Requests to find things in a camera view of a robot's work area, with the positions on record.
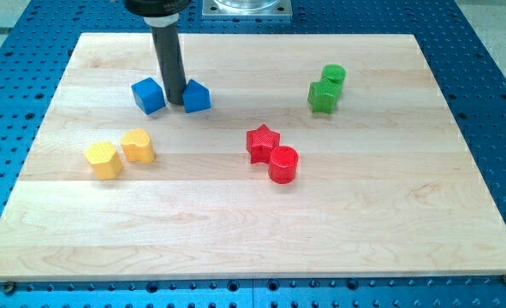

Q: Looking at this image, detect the black robot arm flange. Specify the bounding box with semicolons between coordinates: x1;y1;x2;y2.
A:
122;0;191;17

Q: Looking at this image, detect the red star block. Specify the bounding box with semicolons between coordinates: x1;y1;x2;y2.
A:
246;124;280;163

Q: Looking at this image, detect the green star block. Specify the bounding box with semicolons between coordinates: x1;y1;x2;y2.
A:
307;79;342;114

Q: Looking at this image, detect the red cylinder block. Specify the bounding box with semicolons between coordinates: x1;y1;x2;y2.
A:
268;145;299;184

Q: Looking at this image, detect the light wooden board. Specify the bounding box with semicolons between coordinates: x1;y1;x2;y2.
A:
0;33;506;281

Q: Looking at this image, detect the blue pentagon block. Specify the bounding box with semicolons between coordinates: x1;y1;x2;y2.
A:
182;80;211;113

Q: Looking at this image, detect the green cylinder block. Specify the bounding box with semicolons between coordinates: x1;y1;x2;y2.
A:
321;64;347;95

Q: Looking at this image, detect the yellow heart block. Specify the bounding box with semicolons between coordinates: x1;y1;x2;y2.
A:
120;128;155;163

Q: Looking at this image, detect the blue cube block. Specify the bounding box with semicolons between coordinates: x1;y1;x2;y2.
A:
131;78;166;115

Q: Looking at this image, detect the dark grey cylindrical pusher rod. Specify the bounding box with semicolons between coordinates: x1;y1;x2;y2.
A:
144;13;187;105

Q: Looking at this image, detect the yellow hexagon block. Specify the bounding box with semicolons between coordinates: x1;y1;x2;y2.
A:
85;142;122;180

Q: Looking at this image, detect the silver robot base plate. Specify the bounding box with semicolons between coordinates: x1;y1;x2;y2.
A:
202;0;293;17

